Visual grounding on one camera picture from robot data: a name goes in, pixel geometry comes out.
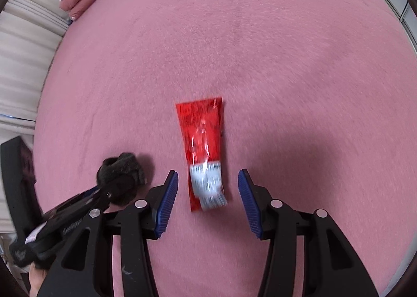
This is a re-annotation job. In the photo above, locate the pink bed sheet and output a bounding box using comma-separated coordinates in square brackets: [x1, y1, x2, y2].
[33, 0, 416, 296]

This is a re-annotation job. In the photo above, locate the person left hand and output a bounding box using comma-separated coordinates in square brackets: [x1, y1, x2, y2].
[28, 263, 48, 297]

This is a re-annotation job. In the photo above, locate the beige window curtain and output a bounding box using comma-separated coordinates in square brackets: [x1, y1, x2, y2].
[1, 0, 69, 148]

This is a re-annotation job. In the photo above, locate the black fuzzy sock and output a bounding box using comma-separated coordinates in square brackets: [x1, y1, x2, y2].
[96, 152, 147, 206]

